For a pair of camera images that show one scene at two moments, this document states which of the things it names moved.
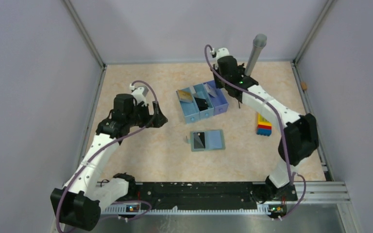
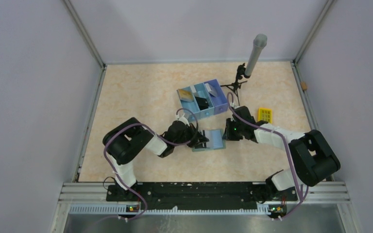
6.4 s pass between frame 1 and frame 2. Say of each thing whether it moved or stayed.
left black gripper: moved
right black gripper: moved
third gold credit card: stayed
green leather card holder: stayed
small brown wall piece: stayed
